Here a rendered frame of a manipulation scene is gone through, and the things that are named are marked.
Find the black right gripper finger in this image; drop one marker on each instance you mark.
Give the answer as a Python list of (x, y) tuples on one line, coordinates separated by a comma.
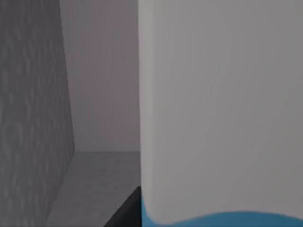
[(129, 211)]

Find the white bottle with blue cap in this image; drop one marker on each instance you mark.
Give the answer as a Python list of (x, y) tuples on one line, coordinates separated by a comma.
[(220, 113)]

